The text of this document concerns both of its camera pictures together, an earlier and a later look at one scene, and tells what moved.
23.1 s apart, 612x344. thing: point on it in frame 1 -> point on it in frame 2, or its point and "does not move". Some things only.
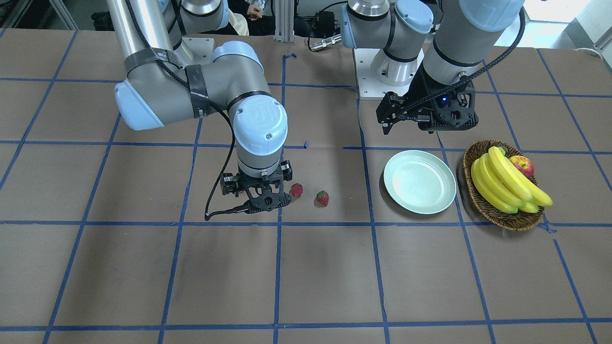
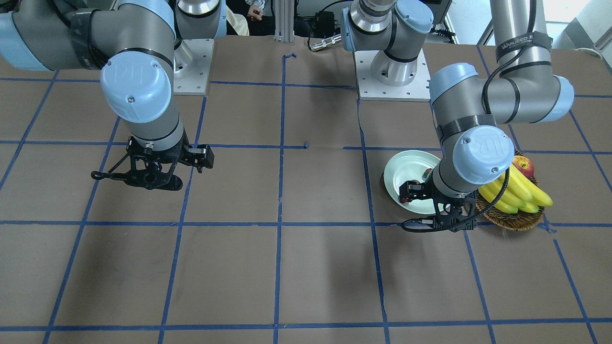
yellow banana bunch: x=500 y=183 does not move
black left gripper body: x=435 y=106 -> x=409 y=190
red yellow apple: x=523 y=164 does not move
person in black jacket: x=246 y=18 does not move
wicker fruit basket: x=508 y=221 does not move
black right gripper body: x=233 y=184 -> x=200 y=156
